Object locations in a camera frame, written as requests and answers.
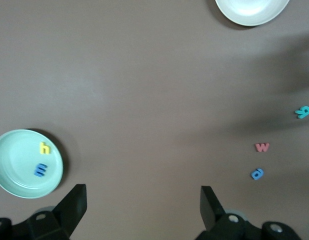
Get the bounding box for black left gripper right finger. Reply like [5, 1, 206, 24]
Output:
[200, 185, 303, 240]

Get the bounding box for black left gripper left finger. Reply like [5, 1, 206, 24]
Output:
[0, 184, 88, 240]

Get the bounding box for blue lowercase letter m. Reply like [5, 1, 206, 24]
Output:
[33, 162, 49, 178]

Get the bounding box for yellow lowercase letter h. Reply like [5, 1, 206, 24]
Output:
[38, 141, 51, 155]

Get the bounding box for green plate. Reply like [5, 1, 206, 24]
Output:
[0, 128, 64, 200]

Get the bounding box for blue lowercase letter a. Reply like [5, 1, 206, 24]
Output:
[250, 168, 265, 181]

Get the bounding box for red lowercase letter w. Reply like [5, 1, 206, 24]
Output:
[254, 142, 270, 153]

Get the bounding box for teal uppercase letter R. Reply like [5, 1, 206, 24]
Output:
[294, 105, 309, 119]

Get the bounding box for beige plate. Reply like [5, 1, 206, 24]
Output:
[214, 0, 292, 27]

